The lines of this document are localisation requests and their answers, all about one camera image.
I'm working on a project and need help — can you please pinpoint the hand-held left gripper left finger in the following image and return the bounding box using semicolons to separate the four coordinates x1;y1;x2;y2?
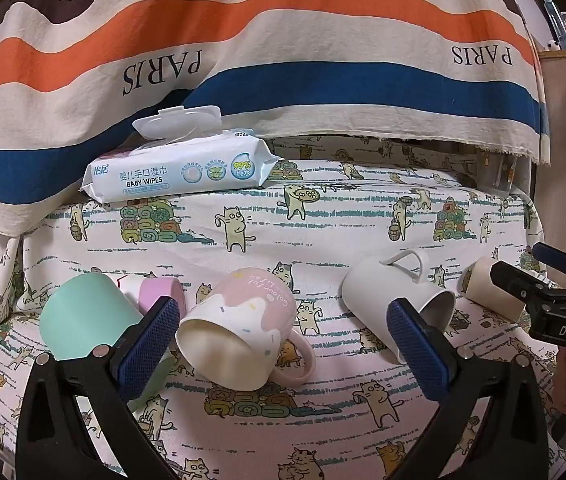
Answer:
15;296;186;480

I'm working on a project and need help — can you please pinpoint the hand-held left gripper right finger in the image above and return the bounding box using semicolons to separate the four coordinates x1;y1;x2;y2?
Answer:
387;297;550;480

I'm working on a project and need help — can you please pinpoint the cream paper cup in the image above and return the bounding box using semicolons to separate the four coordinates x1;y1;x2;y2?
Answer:
460;256;531;324

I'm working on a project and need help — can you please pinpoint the pink mug with sprinkle print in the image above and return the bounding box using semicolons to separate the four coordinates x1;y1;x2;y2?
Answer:
175;267;316;389

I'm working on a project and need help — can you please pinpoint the lilac pink cup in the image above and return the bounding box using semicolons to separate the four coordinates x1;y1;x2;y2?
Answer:
138;276;187;314

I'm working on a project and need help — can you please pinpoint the mint green cup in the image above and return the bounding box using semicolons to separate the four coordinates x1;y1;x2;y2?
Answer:
39;271;174;397

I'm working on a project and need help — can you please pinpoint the white mug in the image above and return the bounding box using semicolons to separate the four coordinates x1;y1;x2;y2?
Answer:
340;248;458;366

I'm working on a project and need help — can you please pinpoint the baby wipes pack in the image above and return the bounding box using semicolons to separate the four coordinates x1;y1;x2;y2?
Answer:
79;104;284;206

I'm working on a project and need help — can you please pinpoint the cat print cloth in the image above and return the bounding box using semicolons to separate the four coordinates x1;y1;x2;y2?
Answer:
0;132;566;480

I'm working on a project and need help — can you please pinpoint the blue pen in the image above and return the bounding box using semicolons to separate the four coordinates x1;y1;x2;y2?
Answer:
544;0;564;52

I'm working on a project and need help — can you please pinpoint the striped cloth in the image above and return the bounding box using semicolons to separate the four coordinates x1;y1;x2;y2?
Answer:
0;0;554;233

